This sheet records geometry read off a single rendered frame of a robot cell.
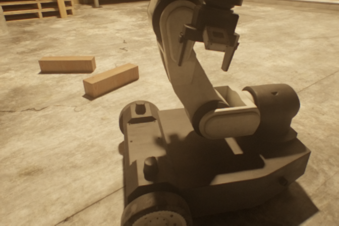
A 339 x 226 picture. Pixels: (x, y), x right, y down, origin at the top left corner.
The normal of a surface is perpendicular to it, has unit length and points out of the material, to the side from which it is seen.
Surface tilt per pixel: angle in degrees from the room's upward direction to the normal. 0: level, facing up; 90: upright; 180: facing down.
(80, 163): 0
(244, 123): 90
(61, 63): 90
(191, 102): 90
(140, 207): 25
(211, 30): 32
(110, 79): 90
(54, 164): 0
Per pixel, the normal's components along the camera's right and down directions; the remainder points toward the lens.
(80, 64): 0.02, 0.47
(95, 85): 0.77, 0.29
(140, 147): -0.01, -0.88
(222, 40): 0.25, -0.53
